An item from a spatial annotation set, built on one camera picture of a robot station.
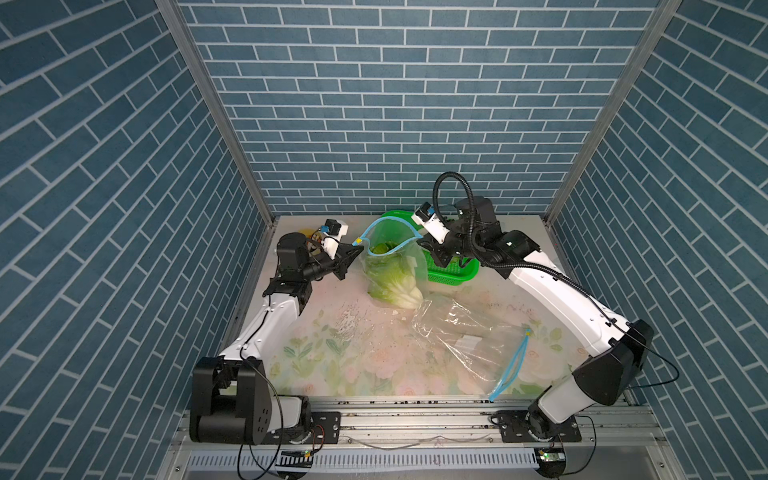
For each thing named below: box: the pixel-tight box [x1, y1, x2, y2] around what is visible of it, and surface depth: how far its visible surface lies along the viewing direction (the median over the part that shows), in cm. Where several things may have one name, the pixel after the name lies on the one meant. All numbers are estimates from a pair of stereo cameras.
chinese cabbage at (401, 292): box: [368, 276, 424, 310], surface depth 91 cm
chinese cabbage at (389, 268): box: [366, 241, 415, 295], surface depth 81 cm
